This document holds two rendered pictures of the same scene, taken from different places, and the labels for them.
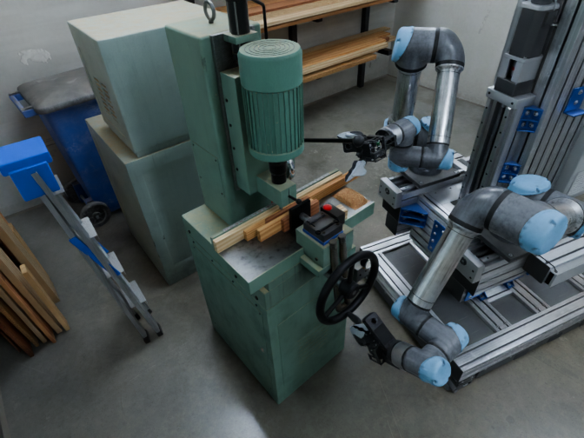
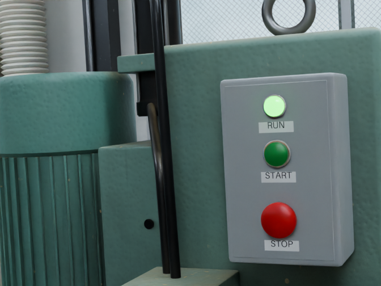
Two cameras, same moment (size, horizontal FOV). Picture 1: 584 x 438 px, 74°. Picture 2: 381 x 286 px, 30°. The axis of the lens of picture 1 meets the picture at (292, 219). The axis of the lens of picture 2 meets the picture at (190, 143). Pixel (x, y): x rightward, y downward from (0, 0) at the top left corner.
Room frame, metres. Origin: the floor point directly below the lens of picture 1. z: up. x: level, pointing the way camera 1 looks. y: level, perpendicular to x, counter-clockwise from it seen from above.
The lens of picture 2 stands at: (1.94, -0.23, 1.46)
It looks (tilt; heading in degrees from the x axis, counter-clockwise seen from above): 3 degrees down; 152
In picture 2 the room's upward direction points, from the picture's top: 3 degrees counter-clockwise
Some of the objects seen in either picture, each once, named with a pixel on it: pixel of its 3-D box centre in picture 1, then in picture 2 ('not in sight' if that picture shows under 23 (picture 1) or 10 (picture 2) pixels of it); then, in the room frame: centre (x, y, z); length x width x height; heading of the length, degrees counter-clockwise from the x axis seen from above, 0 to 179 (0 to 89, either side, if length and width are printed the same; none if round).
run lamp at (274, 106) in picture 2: not in sight; (274, 106); (1.46, 0.10, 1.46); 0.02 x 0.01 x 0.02; 39
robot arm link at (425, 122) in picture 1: (430, 134); not in sight; (1.53, -0.62, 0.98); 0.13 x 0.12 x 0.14; 73
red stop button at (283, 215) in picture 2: not in sight; (278, 220); (1.46, 0.10, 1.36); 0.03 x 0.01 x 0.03; 39
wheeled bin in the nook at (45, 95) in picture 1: (94, 148); not in sight; (2.49, 1.38, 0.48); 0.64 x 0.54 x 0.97; 129
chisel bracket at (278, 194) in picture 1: (276, 189); not in sight; (1.12, 0.05, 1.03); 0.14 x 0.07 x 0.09; 39
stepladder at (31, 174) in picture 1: (95, 257); not in sight; (1.28, 0.91, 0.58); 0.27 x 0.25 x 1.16; 125
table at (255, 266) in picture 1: (307, 235); not in sight; (1.03, -0.05, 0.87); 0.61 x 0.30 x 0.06; 129
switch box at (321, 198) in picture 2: not in sight; (287, 168); (1.44, 0.13, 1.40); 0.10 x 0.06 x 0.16; 39
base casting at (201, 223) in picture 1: (264, 232); not in sight; (1.19, 0.11, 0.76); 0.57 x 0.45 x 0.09; 39
